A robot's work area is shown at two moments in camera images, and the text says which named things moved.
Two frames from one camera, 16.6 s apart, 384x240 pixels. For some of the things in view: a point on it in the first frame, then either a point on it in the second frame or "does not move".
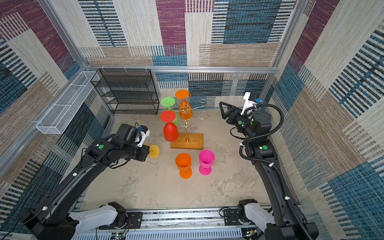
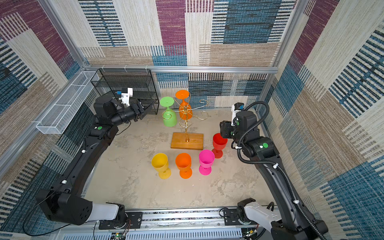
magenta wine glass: [206, 159] does not move
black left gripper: [145, 150] → [137, 110]
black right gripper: [235, 112] → [224, 129]
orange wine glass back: [185, 111] does not move
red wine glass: [170, 130] → [219, 144]
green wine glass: [169, 102] does not move
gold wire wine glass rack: [185, 140] does not move
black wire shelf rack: [127, 91] does not move
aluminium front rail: [196, 224] does not move
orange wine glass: [183, 162] does not move
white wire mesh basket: [63, 110] does not move
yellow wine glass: [154, 151] → [160, 161]
